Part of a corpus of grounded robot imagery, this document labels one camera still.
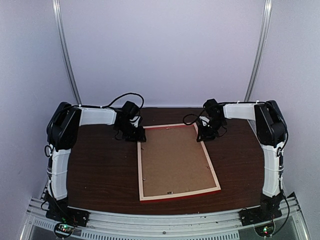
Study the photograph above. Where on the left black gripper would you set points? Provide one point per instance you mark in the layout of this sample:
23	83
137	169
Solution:
139	137

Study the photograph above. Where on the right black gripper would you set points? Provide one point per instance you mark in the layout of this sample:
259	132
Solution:
205	136

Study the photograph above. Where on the brown cardboard backing board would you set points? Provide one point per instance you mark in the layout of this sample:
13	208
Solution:
175	160

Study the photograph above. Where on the red wooden picture frame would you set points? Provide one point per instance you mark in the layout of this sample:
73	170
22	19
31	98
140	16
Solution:
175	196

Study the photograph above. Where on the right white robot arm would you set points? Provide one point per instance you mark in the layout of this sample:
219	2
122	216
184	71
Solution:
271	132

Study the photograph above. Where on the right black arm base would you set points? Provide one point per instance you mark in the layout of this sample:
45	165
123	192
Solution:
268	209

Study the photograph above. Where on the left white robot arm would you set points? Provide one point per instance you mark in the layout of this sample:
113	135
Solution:
62	133

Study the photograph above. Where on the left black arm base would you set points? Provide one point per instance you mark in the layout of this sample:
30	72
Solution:
59	211

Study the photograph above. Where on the left circuit board with leds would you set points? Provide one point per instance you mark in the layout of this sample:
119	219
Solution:
63	230

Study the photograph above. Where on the circuit board with leds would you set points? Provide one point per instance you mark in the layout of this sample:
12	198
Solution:
265	230
63	230

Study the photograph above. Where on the right circuit board with leds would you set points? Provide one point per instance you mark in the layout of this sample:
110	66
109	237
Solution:
265	230

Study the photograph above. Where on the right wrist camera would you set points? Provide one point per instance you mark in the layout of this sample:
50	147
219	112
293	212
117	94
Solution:
204	120

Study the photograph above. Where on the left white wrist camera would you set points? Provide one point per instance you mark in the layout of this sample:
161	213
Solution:
136	121

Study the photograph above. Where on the front aluminium rail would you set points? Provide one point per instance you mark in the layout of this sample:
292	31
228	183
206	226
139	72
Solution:
224	225

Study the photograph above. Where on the left aluminium corner post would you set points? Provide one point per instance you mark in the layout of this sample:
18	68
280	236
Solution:
56	4

